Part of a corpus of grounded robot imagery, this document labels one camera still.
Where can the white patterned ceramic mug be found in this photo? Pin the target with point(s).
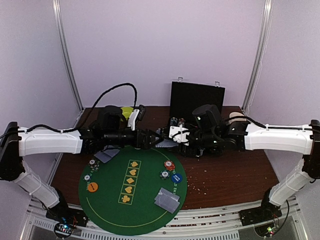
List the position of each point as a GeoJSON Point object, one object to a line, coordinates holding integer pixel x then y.
{"type": "Point", "coordinates": [237, 117]}

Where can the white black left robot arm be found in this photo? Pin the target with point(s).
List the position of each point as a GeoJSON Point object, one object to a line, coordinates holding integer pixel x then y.
{"type": "Point", "coordinates": [110, 128]}

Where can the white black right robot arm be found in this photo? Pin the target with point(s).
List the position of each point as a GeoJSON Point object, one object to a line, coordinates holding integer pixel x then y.
{"type": "Point", "coordinates": [235, 177]}

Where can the red cream poker chip stack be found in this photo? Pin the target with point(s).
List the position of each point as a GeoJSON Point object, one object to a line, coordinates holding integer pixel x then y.
{"type": "Point", "coordinates": [169, 165]}

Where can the silver aluminium frame post right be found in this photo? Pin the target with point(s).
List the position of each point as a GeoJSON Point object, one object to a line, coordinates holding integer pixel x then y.
{"type": "Point", "coordinates": [257, 64]}

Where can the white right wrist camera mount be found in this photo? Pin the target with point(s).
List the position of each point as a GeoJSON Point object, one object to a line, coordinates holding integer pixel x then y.
{"type": "Point", "coordinates": [179, 134]}

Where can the black poker chip case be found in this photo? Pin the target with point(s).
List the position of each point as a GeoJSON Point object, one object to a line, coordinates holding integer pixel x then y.
{"type": "Point", "coordinates": [186, 97]}

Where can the round green poker mat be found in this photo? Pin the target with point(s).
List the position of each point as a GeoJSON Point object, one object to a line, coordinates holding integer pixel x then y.
{"type": "Point", "coordinates": [124, 203]}

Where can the lime green plastic bowl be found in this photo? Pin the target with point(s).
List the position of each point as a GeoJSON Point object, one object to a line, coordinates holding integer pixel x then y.
{"type": "Point", "coordinates": [126, 113]}

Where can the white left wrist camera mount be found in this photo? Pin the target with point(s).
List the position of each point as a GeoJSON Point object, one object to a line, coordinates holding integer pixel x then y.
{"type": "Point", "coordinates": [136, 116]}

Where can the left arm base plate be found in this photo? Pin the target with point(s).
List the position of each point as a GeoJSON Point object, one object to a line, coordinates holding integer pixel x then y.
{"type": "Point", "coordinates": [70, 216]}

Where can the single blue playing card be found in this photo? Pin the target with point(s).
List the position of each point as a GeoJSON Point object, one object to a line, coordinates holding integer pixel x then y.
{"type": "Point", "coordinates": [102, 157]}

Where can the silver aluminium frame post left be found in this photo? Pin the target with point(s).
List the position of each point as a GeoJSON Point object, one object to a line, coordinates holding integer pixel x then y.
{"type": "Point", "coordinates": [65, 53]}

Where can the green white small chip stack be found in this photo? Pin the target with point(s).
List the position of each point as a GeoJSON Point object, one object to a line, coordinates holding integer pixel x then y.
{"type": "Point", "coordinates": [87, 178]}

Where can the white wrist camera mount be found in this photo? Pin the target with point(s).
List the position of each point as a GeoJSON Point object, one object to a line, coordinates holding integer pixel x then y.
{"type": "Point", "coordinates": [136, 116]}
{"type": "Point", "coordinates": [179, 134]}

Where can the silver aluminium frame post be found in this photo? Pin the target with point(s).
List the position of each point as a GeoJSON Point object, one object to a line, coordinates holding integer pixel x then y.
{"type": "Point", "coordinates": [257, 64]}
{"type": "Point", "coordinates": [65, 53]}

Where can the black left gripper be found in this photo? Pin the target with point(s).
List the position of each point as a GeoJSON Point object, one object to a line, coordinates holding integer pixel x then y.
{"type": "Point", "coordinates": [145, 144]}

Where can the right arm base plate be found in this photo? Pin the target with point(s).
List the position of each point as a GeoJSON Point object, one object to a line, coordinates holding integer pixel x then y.
{"type": "Point", "coordinates": [258, 215]}

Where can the orange big blind button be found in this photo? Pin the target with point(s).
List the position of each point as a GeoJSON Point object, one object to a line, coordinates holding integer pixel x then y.
{"type": "Point", "coordinates": [92, 187]}

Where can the blue playing card deck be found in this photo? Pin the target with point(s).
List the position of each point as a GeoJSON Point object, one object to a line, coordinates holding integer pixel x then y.
{"type": "Point", "coordinates": [166, 144]}

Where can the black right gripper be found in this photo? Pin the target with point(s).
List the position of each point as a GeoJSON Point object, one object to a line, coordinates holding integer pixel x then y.
{"type": "Point", "coordinates": [182, 144]}

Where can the blue small blind button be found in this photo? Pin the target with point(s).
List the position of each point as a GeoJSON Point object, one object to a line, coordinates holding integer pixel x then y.
{"type": "Point", "coordinates": [176, 178]}

